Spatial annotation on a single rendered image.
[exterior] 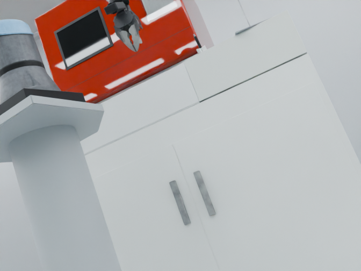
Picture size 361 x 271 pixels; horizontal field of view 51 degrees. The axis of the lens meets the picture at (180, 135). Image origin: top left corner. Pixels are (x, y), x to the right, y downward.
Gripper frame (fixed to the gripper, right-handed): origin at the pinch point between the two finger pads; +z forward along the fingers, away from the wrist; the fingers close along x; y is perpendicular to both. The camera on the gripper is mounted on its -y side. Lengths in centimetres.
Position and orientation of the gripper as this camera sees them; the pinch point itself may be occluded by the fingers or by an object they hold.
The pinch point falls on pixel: (134, 47)
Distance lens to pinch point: 136.4
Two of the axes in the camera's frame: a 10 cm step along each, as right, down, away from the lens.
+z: 3.5, 9.2, -2.0
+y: 3.1, 0.9, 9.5
